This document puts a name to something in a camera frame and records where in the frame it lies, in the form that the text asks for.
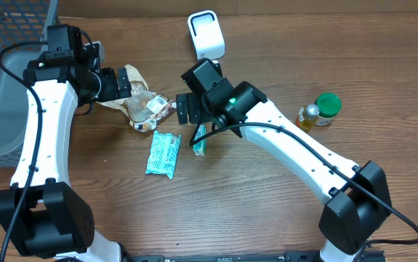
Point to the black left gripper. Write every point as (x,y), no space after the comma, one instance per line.
(110,91)

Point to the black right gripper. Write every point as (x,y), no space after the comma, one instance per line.
(198,106)

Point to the cream brown bread bag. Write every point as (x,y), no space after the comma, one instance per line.
(145,109)

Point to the small teal white box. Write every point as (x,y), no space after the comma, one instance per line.
(199,149)

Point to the light teal snack packet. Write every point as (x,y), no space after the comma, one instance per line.
(163,154)

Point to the yellow Vim dish soap bottle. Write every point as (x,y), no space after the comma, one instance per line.
(307,117)

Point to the green-capped white bottle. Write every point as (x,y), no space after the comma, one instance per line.
(329,105)

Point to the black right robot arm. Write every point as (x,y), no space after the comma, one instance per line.
(353,197)

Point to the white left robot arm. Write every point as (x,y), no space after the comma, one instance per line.
(40,212)

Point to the white barcode scanner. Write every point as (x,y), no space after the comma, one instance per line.
(206,35)

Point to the dark grey plastic basket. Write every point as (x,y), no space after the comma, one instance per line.
(19,21)

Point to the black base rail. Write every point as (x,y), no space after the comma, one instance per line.
(291,256)

